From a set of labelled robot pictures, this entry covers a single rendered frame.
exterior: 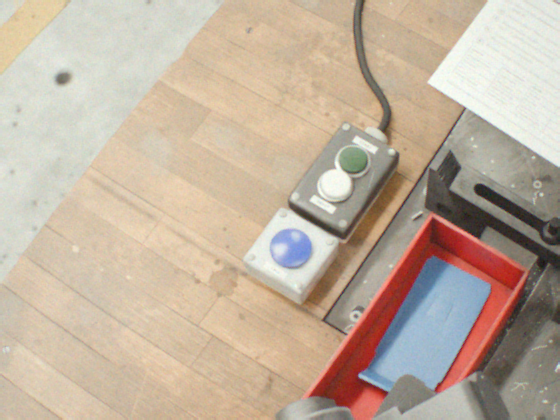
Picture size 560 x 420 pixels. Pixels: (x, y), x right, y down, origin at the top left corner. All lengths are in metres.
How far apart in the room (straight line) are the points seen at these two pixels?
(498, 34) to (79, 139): 1.18
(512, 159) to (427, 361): 0.25
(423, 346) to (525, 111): 0.30
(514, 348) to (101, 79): 1.40
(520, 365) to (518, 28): 0.40
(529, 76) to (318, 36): 0.24
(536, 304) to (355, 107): 0.29
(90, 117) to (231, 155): 1.12
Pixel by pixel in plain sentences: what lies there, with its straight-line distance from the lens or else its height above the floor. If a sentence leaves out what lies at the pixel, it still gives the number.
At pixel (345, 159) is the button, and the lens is 1.28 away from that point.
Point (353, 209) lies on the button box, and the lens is 1.27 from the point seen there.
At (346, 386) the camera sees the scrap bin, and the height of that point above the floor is 0.91.
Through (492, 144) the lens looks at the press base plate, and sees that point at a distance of 1.34.
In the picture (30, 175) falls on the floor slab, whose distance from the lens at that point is 2.41.
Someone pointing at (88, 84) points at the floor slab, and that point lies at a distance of 2.48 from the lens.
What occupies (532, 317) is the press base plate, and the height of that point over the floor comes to 0.90.
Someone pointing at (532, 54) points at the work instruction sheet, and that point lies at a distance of 1.41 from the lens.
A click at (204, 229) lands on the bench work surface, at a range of 1.30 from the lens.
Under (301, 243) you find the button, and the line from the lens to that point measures 1.24.
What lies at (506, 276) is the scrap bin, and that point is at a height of 0.93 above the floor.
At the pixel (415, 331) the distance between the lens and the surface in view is 1.24.
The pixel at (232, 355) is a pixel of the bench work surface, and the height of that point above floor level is 0.90.
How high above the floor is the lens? 2.07
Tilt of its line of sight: 64 degrees down
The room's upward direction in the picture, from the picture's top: 7 degrees counter-clockwise
